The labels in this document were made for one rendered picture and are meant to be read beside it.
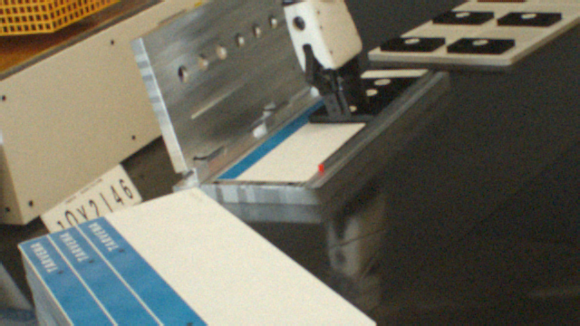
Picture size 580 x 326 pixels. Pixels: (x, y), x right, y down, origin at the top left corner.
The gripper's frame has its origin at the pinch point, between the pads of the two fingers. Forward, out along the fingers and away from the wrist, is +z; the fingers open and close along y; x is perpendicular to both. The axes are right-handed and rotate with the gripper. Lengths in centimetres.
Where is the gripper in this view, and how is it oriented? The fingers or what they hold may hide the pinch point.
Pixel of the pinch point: (346, 100)
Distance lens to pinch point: 163.7
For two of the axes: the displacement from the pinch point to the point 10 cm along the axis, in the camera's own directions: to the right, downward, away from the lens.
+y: 4.5, -3.7, 8.2
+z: 3.5, 9.1, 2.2
